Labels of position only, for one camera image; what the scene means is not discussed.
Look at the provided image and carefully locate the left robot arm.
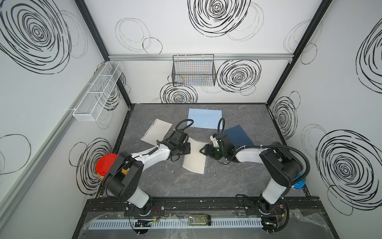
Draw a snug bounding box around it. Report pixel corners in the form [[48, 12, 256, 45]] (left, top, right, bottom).
[[101, 119, 194, 215]]

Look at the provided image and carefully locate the green circuit box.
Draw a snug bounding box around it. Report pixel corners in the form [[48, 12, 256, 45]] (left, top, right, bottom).
[[188, 214, 211, 227]]

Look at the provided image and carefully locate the light blue notebook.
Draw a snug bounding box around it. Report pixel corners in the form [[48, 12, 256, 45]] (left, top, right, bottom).
[[188, 109, 222, 129]]

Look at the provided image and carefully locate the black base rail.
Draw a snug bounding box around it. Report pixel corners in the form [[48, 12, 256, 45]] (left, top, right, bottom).
[[85, 196, 324, 218]]

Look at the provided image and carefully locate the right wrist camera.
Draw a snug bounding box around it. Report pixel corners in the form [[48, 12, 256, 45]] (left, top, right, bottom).
[[210, 133, 220, 148]]

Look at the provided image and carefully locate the dark blue notebook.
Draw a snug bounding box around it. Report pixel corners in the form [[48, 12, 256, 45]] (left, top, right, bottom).
[[224, 125, 254, 147]]

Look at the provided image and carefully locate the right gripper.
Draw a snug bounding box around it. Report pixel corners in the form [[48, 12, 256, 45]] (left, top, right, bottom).
[[198, 145, 226, 160]]

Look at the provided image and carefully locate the white slotted cable duct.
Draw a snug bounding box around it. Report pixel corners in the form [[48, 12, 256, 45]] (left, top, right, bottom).
[[89, 218, 263, 230]]

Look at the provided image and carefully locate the aluminium wall rail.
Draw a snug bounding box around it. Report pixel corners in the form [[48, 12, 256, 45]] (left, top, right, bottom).
[[109, 53, 294, 61]]

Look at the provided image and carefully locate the black wire basket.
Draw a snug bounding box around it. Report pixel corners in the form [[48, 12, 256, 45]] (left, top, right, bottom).
[[171, 60, 217, 87]]

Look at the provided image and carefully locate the red lid yellow jar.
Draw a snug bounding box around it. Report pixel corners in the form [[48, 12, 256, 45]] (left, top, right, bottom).
[[95, 153, 117, 179]]

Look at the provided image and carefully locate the white wire shelf basket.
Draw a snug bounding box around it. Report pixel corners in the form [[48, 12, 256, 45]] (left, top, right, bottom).
[[73, 61, 123, 122]]

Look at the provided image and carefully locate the torn lined paper page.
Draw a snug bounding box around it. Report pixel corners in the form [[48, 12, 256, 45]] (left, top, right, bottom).
[[141, 119, 172, 145]]

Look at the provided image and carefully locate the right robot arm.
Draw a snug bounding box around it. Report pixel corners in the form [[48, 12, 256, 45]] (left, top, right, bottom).
[[200, 118, 310, 215]]

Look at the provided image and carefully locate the white lined spiral notebook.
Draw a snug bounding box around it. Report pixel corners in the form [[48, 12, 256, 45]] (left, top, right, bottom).
[[183, 138, 207, 174]]

